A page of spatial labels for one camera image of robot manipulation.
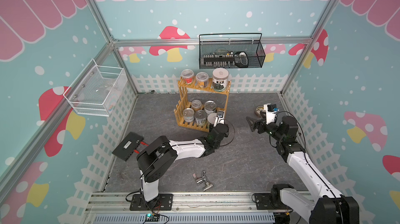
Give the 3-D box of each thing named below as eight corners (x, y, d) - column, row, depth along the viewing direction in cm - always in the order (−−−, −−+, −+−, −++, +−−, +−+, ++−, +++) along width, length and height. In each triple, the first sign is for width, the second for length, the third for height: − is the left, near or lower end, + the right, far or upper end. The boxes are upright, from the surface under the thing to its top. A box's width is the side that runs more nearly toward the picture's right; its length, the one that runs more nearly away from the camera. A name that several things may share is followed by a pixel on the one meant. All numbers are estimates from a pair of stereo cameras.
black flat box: (113, 154, 92) (111, 152, 89) (132, 133, 101) (130, 130, 98) (125, 161, 89) (123, 159, 87) (143, 138, 98) (142, 136, 96)
